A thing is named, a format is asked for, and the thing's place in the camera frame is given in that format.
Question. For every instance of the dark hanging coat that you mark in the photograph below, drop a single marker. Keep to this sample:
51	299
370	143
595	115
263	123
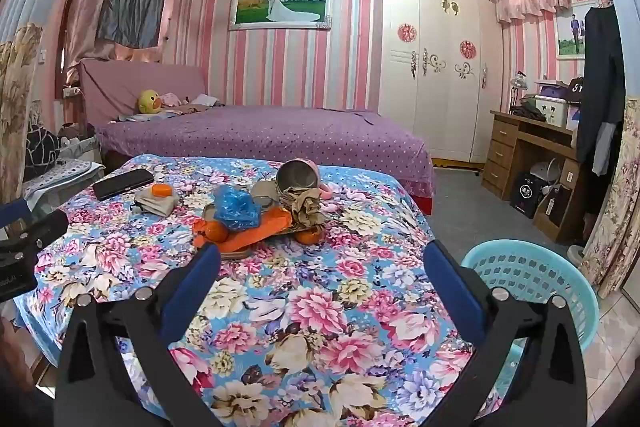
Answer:
600	82

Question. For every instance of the person's left forearm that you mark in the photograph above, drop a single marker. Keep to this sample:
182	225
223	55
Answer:
10	347

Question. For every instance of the green cloth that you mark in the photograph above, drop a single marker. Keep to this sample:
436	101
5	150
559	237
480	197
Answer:
82	149

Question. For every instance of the cardboard tube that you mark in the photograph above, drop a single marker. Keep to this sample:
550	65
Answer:
262	194

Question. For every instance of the pink soft toy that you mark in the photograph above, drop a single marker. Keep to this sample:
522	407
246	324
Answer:
171	98

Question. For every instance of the brown cloth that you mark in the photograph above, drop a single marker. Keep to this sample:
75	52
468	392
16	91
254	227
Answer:
305	207

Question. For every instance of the orange cloth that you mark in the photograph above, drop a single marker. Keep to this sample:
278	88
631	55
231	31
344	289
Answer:
260	229

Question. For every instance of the dark clothes pile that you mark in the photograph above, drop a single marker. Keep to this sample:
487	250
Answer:
530	109

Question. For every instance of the white cloth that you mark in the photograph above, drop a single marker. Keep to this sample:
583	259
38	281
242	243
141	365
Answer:
205	100

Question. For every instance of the light blue plastic basket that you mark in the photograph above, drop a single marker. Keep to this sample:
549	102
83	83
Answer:
530	267

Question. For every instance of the polka dot pad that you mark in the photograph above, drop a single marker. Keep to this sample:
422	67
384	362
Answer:
55	174

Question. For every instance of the wooden desk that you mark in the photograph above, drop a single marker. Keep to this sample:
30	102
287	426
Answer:
505	147

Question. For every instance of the white wardrobe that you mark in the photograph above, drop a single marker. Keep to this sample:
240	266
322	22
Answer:
440	107

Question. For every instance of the beige cloth pouch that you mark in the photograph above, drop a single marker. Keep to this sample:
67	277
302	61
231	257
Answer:
155	206

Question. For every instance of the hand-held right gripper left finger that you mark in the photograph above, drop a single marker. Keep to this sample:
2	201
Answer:
205	277

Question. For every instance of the orange peel piece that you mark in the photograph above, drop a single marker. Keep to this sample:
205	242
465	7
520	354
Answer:
309	237
216	232

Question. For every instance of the bed with purple bedspread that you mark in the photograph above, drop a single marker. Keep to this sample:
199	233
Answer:
275	132

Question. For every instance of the white storage box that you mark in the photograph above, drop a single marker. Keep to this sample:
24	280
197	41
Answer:
552	112

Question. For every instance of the purple bag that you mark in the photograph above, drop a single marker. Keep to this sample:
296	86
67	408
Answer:
552	92

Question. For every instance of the black gift bag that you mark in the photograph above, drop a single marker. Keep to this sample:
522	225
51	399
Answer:
527	197

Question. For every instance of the black bottle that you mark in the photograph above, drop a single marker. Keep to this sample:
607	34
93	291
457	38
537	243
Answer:
557	207

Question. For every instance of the cardboard box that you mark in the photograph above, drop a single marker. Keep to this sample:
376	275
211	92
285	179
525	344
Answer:
545	229

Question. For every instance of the blue plastic bag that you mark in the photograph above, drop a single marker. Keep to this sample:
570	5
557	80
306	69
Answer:
235	207

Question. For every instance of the framed wedding photo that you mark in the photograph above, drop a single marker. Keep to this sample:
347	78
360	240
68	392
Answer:
280	4

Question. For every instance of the floral curtain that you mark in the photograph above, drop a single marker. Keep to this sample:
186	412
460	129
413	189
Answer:
15	107
615	217

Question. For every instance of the orange plastic lid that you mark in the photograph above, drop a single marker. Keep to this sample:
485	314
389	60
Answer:
162	190

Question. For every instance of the black flat case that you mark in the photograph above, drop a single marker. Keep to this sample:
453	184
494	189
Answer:
122	184

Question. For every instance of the blue floral cloth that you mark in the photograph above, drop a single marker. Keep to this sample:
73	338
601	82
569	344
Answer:
310	307

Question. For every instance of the white round appliance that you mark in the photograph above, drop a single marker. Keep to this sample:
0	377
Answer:
542	169

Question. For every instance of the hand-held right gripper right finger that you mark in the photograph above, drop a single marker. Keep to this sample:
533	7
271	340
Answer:
450	287

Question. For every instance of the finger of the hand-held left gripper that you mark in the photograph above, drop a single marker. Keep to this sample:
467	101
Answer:
12	213
47	223

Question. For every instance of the yellow duck plush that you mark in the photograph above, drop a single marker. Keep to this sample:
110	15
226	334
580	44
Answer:
148	101

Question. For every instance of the black patterned cushion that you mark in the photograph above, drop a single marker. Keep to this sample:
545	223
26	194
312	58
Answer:
42	152

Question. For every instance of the pink mug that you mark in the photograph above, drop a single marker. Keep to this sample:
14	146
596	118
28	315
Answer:
295	179

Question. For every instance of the small framed photo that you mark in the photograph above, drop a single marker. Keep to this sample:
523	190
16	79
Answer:
570	37

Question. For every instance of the desk lamp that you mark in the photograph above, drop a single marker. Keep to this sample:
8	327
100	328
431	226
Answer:
518	82

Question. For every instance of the black cap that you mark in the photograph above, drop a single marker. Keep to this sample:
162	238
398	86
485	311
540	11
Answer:
576	88

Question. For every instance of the white bowl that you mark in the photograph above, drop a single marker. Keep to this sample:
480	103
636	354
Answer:
577	253

